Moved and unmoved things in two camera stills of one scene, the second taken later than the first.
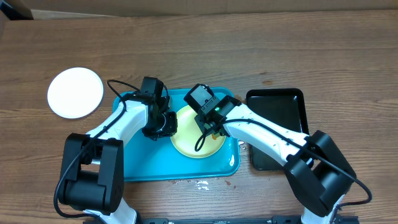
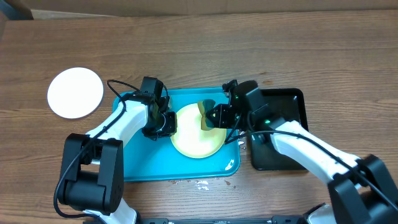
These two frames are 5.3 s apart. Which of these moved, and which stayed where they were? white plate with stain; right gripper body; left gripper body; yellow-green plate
Moved: right gripper body
Stayed: yellow-green plate; left gripper body; white plate with stain
